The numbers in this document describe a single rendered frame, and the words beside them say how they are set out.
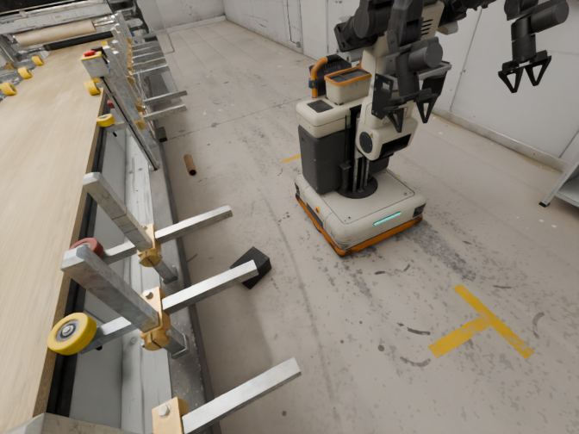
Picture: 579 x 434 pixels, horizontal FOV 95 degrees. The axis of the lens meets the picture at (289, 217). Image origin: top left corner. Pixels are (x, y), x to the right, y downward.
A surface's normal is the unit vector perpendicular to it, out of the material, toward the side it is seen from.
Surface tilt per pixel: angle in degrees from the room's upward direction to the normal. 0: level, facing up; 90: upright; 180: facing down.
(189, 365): 0
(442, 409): 0
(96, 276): 90
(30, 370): 0
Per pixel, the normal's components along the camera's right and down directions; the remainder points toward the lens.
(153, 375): -0.12, -0.69
